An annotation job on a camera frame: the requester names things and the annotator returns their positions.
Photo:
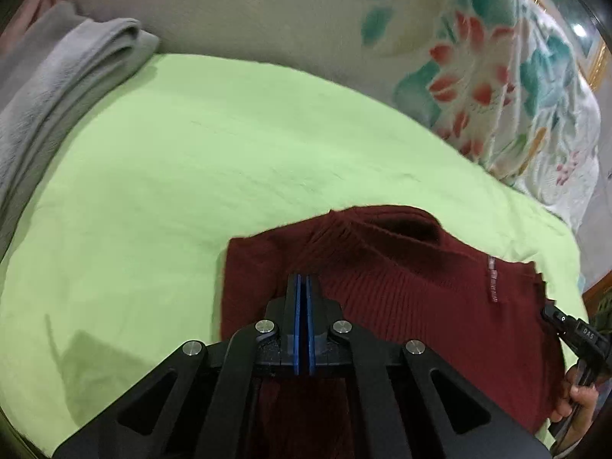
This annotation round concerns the white floral blanket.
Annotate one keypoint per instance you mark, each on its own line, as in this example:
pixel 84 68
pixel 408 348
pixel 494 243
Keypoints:
pixel 382 33

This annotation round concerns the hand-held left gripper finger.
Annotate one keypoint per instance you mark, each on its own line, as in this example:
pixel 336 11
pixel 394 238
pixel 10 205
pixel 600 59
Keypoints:
pixel 308 330
pixel 297 330

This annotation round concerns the person's right hand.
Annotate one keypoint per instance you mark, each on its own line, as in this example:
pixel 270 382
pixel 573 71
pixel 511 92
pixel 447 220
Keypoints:
pixel 576 399

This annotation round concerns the dark red knit sweater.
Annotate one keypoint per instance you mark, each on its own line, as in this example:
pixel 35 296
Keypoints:
pixel 420 287

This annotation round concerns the light green bed sheet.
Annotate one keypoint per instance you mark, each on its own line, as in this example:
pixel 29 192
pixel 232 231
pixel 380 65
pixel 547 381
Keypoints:
pixel 191 162

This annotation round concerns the gold framed painting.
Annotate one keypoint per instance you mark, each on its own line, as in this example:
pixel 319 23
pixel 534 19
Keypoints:
pixel 590 52

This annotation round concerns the grey folded garment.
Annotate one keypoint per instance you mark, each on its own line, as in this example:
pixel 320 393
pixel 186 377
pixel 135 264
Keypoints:
pixel 52 91

